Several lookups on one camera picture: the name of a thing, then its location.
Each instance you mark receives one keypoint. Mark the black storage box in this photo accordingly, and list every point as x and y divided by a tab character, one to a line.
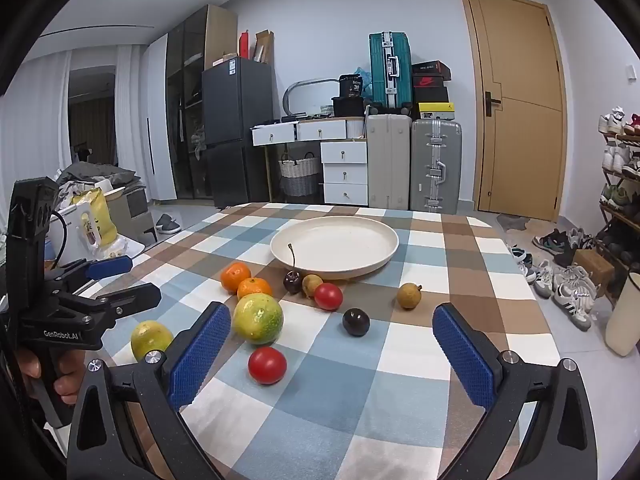
349	107

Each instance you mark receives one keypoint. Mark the pair of grey slippers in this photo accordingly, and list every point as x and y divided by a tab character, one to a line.
167	224

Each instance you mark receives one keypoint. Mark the grey white laundry basket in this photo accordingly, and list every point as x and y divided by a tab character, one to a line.
299	175

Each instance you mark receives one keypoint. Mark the plain black shoe box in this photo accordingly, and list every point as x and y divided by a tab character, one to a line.
430	96

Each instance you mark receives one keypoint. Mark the white desk with drawers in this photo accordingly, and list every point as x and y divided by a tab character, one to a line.
345	175

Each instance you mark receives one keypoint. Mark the checked tablecloth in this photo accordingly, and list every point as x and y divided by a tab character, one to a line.
350	410

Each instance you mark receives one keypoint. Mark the cream round plate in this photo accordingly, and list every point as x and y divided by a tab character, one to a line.
335	245

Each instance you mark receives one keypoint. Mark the blue plastic bag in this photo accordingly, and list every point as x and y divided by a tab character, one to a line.
366	80

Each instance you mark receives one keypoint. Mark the yellow white shoe box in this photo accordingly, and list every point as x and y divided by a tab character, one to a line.
436	112

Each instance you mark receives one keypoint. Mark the pile of grey clothes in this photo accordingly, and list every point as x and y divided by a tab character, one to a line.
95	175

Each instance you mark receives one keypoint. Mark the wooden door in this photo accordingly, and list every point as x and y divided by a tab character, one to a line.
520	150

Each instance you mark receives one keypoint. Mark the black printed bag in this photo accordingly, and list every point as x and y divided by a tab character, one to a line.
350	86

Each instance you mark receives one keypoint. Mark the dark cherry with stem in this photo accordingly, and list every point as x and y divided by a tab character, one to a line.
292	282

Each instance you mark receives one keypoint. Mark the curved metal frame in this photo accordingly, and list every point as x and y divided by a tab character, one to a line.
300	84

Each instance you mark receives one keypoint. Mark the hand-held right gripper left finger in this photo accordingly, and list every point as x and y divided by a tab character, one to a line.
200	355

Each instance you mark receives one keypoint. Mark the white curtain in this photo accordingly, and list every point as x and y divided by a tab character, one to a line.
35	120

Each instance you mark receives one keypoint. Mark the small brown cardboard box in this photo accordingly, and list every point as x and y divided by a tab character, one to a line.
592	266

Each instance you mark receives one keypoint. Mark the orange mandarin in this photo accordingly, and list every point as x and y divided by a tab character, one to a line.
256	289
235	276

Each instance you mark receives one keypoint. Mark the tall cardboard box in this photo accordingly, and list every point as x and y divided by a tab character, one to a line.
265	47

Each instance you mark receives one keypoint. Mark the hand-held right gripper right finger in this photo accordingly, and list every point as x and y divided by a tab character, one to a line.
465	355

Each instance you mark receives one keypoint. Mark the black refrigerator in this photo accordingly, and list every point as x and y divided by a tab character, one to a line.
235	110

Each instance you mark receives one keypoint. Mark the silver suitcase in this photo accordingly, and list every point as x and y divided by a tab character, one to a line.
435	155

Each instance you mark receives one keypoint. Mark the scattered pile of shoes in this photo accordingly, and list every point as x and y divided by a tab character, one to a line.
565	280

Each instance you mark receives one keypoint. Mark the red black shoe box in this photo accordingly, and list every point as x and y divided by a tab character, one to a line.
427	82

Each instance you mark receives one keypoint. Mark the yellow-green apple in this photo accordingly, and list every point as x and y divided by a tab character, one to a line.
149	337

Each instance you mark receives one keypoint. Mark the red tomato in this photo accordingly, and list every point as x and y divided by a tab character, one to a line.
267	365
328	296

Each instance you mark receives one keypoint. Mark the beige suitcase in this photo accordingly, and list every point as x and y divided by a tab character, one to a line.
390	160

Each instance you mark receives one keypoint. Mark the shoe rack with shoes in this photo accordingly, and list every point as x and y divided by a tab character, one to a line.
617	155

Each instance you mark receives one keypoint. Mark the wooden shoe rack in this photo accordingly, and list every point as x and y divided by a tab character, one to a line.
617	215

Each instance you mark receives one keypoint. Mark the cream waste bin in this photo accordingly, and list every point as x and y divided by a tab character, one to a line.
622	320

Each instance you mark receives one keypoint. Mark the flat black shoe box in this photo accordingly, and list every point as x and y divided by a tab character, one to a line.
430	67

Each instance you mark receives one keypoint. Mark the teal suitcase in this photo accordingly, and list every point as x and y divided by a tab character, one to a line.
382	80

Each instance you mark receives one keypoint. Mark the dark round plum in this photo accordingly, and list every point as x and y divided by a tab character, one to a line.
356	322

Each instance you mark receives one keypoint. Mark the yellow plastic bag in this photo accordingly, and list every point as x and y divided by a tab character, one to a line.
97	220

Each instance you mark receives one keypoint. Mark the green orange citrus fruit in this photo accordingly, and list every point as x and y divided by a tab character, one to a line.
257	318

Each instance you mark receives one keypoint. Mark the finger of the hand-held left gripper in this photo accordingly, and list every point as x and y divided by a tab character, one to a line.
135	297
107	266

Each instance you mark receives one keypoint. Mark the brown longan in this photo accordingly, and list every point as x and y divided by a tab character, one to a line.
409	295
311	284

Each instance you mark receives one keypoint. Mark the striped white container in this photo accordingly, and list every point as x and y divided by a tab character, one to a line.
326	109

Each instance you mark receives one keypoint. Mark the dark glass cabinet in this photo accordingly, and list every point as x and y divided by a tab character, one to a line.
192	60

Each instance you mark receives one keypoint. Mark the person's left hand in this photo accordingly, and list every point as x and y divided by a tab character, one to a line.
70	382

